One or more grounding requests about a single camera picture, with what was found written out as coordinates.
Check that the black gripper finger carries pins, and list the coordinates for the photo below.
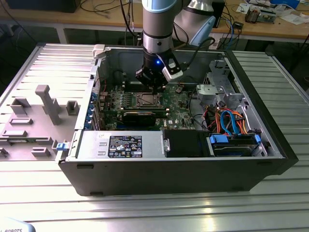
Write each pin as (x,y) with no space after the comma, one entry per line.
(164,83)
(142,76)

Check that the silver CPU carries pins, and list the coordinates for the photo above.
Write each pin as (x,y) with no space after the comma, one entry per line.
(148,99)

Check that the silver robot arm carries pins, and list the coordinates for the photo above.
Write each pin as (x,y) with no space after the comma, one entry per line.
(157,24)

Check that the black RAM slot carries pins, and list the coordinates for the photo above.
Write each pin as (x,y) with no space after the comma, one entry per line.
(162,112)
(129,83)
(129,88)
(116,109)
(162,115)

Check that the CPU socket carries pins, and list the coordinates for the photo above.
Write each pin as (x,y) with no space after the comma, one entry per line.
(136,101)

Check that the green motherboard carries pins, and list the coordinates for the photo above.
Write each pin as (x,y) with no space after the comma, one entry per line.
(178,113)

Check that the black graphics card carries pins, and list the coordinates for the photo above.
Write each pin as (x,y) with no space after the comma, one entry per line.
(138,119)

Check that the light grey case latch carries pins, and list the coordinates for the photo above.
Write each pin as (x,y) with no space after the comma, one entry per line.
(99,51)

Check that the blue card retention clip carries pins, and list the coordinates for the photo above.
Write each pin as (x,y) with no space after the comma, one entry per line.
(90,110)
(88,118)
(93,96)
(87,125)

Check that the silver metal drive cage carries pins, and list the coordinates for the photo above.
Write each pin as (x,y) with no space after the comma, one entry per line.
(218,72)

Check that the white label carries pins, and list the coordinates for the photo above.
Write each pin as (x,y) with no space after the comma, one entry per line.
(216,44)

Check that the wooden workbench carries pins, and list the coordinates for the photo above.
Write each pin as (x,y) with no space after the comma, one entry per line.
(96,17)

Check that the silver power supply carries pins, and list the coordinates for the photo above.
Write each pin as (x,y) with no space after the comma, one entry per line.
(91,145)

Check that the tall black box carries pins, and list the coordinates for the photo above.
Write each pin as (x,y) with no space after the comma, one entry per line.
(220,9)

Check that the black PC case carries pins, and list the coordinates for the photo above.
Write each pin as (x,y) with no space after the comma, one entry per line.
(169,176)

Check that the small black box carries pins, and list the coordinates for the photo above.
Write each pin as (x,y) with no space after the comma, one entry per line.
(238,25)

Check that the grey parts rack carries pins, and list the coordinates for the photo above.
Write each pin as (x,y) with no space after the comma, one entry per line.
(51,106)

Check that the hard disk blue carrier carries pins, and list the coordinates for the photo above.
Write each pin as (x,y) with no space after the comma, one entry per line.
(231,151)

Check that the printed paper sheet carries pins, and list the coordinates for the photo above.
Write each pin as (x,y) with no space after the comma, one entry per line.
(242,7)

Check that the blue plastic latch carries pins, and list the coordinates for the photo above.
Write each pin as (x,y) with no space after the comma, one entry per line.
(62,146)

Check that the metal heat sink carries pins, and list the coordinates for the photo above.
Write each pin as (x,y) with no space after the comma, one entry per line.
(252,15)

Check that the large black box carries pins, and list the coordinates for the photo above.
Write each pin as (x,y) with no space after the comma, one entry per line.
(43,6)

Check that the grey metal device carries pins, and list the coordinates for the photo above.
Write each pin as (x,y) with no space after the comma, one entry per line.
(268,17)

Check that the white paper sheet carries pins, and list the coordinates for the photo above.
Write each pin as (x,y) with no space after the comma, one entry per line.
(293,18)

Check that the blue box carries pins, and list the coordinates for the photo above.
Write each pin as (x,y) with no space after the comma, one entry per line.
(285,3)

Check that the pale blue teach pendant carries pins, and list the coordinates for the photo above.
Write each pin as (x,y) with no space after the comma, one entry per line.
(14,226)

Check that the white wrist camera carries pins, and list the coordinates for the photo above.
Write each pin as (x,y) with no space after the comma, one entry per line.
(172,75)

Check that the silver metal bracket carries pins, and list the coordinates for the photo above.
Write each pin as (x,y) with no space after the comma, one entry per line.
(166,145)

